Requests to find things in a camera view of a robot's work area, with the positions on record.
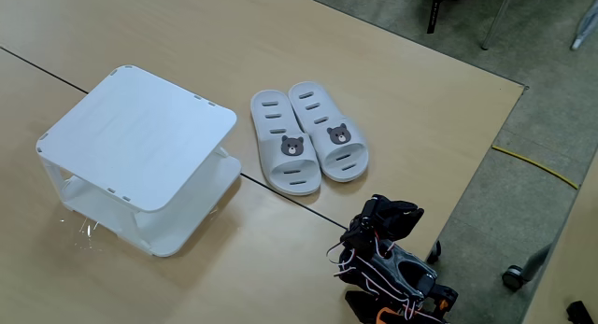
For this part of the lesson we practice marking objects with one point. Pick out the small black object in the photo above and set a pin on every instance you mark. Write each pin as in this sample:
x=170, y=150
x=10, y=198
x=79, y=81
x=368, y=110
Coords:
x=579, y=312

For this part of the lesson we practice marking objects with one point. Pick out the black caster wheel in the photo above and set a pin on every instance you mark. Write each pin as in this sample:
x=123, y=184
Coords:
x=434, y=252

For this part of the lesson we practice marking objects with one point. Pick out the grey table leg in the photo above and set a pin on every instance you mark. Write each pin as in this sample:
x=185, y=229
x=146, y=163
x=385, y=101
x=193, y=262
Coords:
x=537, y=263

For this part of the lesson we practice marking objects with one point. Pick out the white bear slipper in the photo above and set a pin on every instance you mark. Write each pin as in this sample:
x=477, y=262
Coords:
x=280, y=142
x=327, y=128

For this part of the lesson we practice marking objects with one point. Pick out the metal chair leg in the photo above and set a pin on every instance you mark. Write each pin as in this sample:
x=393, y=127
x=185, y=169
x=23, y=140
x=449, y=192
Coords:
x=497, y=18

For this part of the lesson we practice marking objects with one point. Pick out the white plastic box shelf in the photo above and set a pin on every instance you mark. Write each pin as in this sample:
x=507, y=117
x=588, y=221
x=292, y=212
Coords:
x=140, y=137

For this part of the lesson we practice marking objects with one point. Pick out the black chair leg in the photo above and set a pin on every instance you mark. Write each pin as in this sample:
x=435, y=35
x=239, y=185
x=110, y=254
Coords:
x=433, y=13

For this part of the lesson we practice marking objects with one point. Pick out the grey caster wheel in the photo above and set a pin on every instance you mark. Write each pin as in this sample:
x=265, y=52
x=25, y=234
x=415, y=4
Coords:
x=513, y=277

